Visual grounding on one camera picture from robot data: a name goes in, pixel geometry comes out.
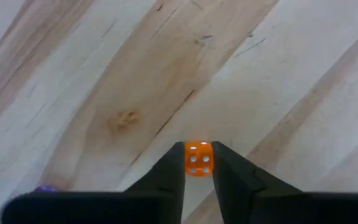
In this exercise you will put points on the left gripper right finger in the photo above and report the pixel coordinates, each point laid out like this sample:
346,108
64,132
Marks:
275,208

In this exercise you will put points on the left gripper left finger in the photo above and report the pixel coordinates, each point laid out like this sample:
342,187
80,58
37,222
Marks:
104,208

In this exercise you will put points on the small orange die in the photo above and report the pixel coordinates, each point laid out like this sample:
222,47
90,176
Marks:
199,164

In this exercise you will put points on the small purple die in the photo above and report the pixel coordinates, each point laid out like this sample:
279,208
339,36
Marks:
46,188

